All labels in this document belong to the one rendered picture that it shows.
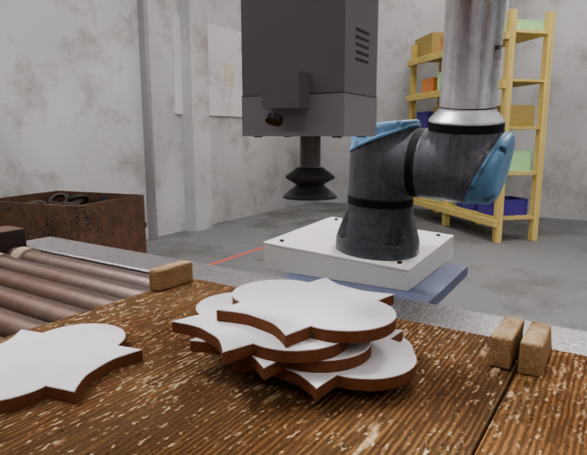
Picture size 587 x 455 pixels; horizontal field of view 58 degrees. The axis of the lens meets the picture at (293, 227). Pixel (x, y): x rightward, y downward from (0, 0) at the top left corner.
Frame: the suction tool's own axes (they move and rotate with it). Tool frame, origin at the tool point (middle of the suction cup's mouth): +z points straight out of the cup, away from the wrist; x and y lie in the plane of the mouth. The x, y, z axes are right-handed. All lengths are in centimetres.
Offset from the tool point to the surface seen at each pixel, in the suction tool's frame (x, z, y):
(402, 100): 759, -54, -233
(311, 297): 0.9, 8.5, -0.3
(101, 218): 221, 54, -281
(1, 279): 7, 16, -54
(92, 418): -15.3, 13.5, -8.2
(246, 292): -0.7, 8.5, -5.8
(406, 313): 20.7, 15.7, 2.1
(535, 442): -4.2, 13.5, 17.6
